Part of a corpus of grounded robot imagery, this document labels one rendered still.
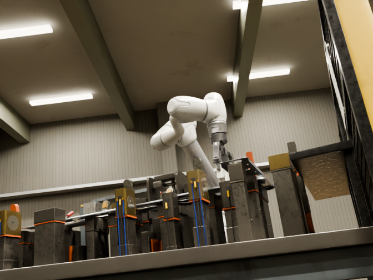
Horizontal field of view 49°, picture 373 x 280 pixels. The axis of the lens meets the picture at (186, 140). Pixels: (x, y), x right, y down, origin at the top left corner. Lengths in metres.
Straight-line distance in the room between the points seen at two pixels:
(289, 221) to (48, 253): 1.06
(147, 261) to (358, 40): 0.88
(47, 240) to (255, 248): 1.15
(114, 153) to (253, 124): 3.04
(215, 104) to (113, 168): 6.87
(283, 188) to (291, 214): 0.10
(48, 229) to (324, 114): 7.76
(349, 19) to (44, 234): 1.52
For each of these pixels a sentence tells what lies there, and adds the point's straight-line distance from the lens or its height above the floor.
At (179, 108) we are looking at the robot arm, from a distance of 1.79.
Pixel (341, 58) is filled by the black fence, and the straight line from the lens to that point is 1.19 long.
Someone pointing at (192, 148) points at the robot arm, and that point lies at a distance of 2.46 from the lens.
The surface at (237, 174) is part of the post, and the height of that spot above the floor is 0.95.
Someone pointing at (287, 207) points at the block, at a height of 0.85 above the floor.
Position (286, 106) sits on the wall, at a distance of 9.07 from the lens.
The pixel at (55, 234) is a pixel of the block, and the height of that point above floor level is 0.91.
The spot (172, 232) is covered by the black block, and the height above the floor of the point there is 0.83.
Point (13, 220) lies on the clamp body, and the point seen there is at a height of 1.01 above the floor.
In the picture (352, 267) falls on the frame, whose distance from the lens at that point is 1.16.
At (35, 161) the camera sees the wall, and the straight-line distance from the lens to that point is 9.24.
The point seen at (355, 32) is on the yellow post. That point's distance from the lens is 1.37.
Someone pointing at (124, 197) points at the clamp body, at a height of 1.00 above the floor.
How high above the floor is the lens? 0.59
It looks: 21 degrees up
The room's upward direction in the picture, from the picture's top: 7 degrees counter-clockwise
